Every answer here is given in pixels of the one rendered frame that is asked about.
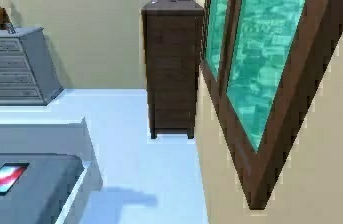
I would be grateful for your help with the dark brown tall dresser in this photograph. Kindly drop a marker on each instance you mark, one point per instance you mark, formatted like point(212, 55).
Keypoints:
point(174, 73)

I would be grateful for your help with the grey chest of drawers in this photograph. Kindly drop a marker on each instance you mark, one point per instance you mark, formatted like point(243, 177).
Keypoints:
point(9, 66)

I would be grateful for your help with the grey bed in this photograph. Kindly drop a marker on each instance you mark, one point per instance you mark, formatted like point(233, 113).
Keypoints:
point(35, 173)

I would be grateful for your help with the brown framed window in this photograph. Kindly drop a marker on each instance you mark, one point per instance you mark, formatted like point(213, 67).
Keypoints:
point(265, 83)

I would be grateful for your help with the black phone with red screen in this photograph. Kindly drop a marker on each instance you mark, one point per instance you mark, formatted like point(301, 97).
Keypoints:
point(4, 178)

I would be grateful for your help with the brown statue ornament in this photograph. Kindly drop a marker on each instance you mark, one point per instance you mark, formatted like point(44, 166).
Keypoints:
point(0, 15)

